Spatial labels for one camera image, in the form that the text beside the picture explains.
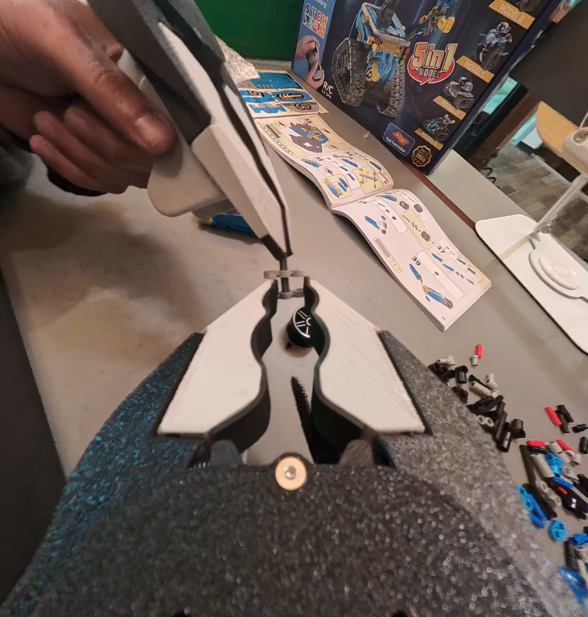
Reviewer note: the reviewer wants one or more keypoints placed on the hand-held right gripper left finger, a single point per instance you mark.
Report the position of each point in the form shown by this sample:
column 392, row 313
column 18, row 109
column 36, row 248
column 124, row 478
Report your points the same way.
column 216, row 381

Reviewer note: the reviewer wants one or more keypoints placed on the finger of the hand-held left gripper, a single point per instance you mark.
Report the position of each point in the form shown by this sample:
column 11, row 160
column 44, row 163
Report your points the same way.
column 260, row 154
column 236, row 178

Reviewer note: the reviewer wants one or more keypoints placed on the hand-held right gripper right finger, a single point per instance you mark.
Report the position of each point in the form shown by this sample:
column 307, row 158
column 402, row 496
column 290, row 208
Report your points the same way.
column 366, row 381

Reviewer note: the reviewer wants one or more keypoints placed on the blue grey brick assembly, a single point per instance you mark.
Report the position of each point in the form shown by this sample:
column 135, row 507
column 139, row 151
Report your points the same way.
column 231, row 224

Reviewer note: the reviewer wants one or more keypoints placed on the black spoked wheel rim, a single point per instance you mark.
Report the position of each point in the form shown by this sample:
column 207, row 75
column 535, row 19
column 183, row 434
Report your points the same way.
column 304, row 325

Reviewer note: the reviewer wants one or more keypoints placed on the grey axle rod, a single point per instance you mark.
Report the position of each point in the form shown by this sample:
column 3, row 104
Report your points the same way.
column 283, row 264

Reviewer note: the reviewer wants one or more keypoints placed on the grey triple connector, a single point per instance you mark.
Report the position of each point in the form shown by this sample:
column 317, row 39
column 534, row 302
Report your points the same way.
column 272, row 274
column 296, row 292

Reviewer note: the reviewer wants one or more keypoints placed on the pile of toy brick parts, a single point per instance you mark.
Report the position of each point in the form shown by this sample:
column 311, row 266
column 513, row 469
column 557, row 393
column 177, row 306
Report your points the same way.
column 496, row 414

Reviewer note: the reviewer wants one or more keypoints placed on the grey desk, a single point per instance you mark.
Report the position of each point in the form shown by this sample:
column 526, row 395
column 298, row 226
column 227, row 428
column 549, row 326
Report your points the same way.
column 130, row 289

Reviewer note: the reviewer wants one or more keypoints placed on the person's left hand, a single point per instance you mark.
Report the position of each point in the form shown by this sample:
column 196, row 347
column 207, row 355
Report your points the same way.
column 57, row 72

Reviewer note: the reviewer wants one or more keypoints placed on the white paper sheet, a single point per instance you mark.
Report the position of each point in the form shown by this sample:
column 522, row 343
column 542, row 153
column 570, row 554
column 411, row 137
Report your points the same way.
column 279, row 96

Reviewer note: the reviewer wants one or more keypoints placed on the clear bag of grey parts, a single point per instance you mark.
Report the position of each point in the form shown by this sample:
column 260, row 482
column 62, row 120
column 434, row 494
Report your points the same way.
column 238, row 62

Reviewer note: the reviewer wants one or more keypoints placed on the instruction booklet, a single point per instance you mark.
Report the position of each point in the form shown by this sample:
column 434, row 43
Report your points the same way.
column 371, row 202

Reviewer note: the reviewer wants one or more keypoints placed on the toy set box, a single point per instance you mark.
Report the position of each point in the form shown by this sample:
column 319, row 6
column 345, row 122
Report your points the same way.
column 419, row 72

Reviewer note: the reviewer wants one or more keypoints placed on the black perforated panel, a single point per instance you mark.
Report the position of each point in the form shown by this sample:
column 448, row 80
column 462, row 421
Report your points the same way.
column 14, row 385

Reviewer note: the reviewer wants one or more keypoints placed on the white laptop stand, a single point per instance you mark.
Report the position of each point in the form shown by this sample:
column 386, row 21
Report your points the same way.
column 554, row 289

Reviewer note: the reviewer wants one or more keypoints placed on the wooden board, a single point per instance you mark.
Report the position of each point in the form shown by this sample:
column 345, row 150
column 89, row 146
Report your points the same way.
column 554, row 125

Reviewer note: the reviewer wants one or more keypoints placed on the large black panel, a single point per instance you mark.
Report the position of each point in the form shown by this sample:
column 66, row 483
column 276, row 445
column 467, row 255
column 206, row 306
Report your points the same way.
column 564, row 48

